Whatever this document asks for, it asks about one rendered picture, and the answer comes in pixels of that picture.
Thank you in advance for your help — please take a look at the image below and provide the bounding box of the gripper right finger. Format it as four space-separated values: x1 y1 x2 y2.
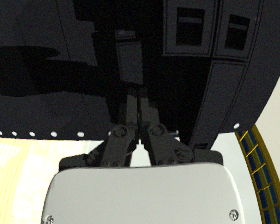
138 87 224 166

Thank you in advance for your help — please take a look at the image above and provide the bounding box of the black server rack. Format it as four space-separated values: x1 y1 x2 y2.
0 0 280 150

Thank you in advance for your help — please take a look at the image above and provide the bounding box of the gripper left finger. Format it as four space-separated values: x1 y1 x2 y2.
58 88 139 171

